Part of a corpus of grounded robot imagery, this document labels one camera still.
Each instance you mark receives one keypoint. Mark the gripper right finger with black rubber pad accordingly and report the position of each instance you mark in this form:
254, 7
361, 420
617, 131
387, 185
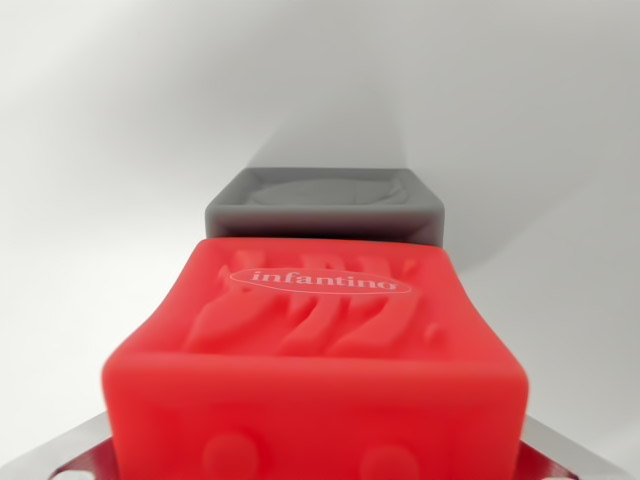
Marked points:
560, 455

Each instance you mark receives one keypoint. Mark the gripper left finger with black rubber pad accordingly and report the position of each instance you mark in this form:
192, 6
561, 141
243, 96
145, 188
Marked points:
75, 450

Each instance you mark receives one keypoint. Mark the red infantino silicone cube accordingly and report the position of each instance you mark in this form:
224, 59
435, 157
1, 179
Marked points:
315, 380

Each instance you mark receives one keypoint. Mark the grey silicone cube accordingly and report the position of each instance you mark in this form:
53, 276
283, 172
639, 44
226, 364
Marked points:
325, 212

